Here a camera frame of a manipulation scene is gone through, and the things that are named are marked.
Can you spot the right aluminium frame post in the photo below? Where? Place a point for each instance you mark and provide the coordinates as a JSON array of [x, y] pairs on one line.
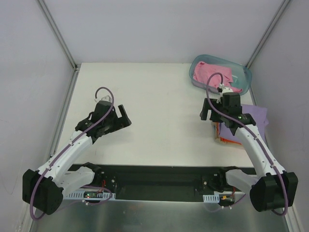
[[275, 19]]

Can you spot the right white cable duct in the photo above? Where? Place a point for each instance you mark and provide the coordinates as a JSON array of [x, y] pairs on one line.
[[215, 198]]

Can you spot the left aluminium frame post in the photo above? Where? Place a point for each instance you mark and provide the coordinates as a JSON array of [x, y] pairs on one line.
[[55, 30]]

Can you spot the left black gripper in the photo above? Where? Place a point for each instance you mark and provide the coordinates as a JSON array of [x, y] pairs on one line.
[[118, 120]]

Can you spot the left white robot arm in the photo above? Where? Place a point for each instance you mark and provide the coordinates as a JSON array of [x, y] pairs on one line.
[[46, 187]]

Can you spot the folded orange t shirt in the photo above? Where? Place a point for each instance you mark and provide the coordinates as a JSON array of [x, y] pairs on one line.
[[225, 135]]

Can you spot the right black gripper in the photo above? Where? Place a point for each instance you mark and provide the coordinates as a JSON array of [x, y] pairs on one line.
[[213, 114]]

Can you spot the purple t shirt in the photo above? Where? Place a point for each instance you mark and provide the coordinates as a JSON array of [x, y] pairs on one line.
[[259, 115]]

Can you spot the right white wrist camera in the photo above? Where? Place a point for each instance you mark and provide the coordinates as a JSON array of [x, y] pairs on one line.
[[222, 90]]

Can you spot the aluminium frame post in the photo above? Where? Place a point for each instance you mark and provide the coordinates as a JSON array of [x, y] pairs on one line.
[[55, 30], [275, 19]]

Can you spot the left white cable duct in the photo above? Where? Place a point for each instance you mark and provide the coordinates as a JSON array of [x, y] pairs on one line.
[[90, 195]]

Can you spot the white cable duct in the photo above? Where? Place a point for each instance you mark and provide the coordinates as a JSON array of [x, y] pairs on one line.
[[90, 195], [215, 198]]

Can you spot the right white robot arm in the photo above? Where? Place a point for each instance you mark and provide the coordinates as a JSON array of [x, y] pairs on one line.
[[274, 188]]

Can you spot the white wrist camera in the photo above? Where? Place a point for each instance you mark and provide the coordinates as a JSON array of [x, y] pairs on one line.
[[107, 98], [222, 90]]

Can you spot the clear blue plastic bin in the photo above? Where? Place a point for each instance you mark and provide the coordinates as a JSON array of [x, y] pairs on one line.
[[230, 74]]

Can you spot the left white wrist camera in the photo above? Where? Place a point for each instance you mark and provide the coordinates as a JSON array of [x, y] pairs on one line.
[[107, 98]]

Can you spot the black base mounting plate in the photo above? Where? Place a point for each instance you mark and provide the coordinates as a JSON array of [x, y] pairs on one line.
[[163, 183]]

